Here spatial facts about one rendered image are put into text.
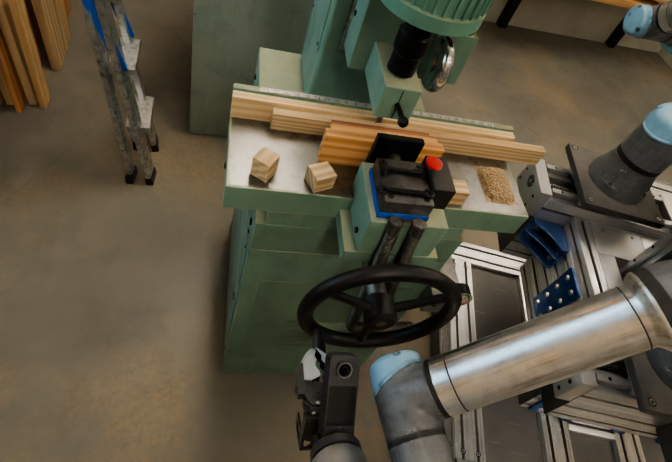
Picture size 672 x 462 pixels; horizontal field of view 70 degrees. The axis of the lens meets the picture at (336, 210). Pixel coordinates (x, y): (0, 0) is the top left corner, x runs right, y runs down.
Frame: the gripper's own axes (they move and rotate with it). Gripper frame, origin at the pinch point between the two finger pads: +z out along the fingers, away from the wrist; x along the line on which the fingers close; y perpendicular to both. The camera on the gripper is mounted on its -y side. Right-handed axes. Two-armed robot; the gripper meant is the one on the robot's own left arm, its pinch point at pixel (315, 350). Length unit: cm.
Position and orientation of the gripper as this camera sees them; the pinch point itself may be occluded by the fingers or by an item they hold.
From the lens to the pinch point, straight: 84.7
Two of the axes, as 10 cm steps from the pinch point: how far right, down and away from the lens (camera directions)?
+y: -1.8, 9.2, 3.5
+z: -2.0, -3.8, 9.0
